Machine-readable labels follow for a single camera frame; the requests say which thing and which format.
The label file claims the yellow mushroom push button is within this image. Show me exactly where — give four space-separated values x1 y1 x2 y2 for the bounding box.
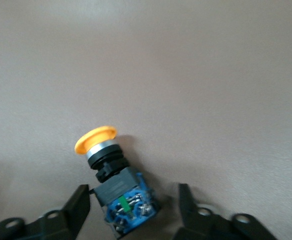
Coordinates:
73 125 162 239

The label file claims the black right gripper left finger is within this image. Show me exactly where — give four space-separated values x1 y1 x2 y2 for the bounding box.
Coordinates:
0 183 91 240

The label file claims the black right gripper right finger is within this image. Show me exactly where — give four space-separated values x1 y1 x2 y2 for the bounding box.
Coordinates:
177 182 280 240

